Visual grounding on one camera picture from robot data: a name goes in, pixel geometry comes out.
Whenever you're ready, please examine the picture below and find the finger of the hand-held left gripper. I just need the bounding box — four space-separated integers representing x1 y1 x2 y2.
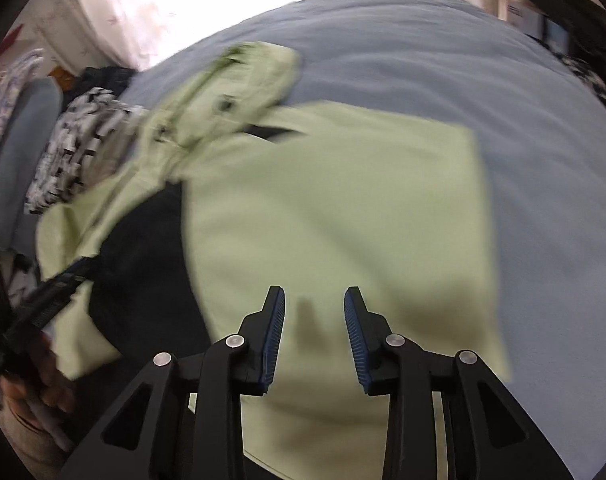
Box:
3 256 101 353

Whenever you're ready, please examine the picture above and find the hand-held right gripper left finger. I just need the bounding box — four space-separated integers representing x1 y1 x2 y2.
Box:
58 285 286 480

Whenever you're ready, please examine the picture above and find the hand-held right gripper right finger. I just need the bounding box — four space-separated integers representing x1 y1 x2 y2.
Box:
343 285 576 480

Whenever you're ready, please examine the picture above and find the light green black-lined jacket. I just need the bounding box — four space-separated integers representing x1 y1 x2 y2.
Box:
36 42 514 480

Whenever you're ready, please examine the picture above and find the person's left hand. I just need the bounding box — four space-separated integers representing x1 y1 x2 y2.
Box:
0 332 78 453

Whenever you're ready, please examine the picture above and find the blue-grey pillow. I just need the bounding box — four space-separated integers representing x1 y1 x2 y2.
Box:
0 77 64 261

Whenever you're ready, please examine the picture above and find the black and white patterned garment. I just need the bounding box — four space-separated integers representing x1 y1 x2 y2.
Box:
26 87 149 213

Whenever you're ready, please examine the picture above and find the floral patterned pillow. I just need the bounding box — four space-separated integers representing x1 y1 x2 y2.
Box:
0 50 46 176

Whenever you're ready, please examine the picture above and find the dark cloth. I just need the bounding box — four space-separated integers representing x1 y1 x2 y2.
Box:
68 66 139 106

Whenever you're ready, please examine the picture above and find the blue bed blanket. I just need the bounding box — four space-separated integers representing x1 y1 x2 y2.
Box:
118 0 606 480

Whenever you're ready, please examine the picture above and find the white curtain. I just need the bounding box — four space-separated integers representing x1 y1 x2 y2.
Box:
33 0 504 72

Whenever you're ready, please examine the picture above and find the black floral cloth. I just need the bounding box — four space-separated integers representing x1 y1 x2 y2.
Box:
558 52 606 116

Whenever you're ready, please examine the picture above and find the white box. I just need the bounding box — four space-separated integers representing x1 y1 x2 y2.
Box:
505 0 541 28

